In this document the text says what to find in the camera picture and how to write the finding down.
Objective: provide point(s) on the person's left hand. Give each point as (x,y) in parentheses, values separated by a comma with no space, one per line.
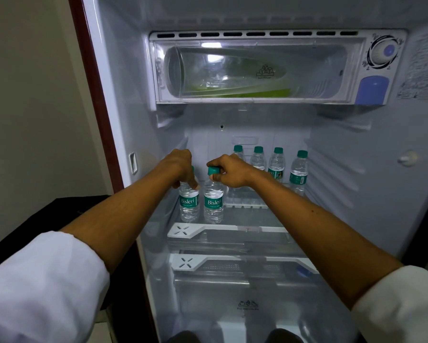
(180,166)

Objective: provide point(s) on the person's right hand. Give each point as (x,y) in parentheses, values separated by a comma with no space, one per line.
(235,171)

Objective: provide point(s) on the dark maroon refrigerator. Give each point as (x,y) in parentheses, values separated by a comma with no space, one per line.
(378,210)

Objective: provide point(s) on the person's right forearm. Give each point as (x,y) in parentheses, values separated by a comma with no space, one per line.
(324,239)

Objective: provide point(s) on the person's left forearm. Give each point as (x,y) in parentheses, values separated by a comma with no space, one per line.
(121,217)

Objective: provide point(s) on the person's white shirt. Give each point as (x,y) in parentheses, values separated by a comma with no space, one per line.
(38,289)

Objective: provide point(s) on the glass shelf white trim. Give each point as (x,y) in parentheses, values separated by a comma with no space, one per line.
(185,230)
(189,262)

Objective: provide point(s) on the green tray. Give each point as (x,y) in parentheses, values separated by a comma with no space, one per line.
(253,93)

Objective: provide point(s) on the white freezer compartment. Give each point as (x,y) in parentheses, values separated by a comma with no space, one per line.
(324,85)

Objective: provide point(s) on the clear crisper cover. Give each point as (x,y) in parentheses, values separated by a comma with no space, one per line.
(249,307)

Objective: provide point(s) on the black bin liner bag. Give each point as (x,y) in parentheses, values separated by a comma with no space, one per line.
(38,217)

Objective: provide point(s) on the lavender push button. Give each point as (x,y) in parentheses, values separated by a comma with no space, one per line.
(371,91)

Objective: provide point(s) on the white thermostat dial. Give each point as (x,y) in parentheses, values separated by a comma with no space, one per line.
(382,53)

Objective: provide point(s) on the white instruction sticker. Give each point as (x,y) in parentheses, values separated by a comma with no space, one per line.
(421,67)

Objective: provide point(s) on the white wall peg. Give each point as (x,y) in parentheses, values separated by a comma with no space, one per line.
(408,158)

